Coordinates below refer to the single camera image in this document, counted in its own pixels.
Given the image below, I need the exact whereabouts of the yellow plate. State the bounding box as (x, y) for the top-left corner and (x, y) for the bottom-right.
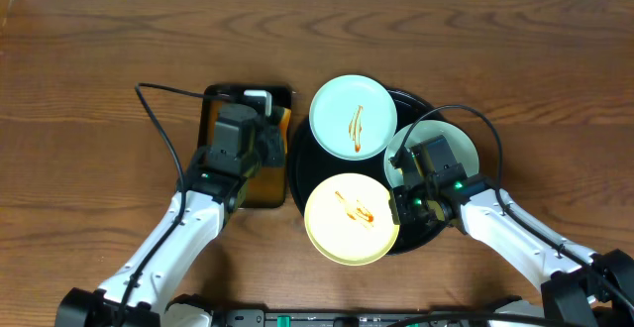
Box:
(304, 173), (400, 266)

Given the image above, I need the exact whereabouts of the orange sponge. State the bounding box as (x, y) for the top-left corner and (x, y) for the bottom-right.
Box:
(275, 107), (291, 143)

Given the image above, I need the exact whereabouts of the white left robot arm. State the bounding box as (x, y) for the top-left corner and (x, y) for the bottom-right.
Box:
(55, 108), (290, 326)

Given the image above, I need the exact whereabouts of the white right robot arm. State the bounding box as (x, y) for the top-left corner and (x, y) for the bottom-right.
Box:
(390, 165), (633, 326)

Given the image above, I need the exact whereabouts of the rectangular black tray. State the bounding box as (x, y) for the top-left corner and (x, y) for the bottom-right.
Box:
(186, 84), (291, 212)

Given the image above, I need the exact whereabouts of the light blue plate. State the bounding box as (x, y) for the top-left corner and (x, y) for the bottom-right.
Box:
(308, 74), (397, 161)

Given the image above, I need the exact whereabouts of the pale green plate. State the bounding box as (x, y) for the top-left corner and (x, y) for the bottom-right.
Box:
(383, 120), (479, 187)

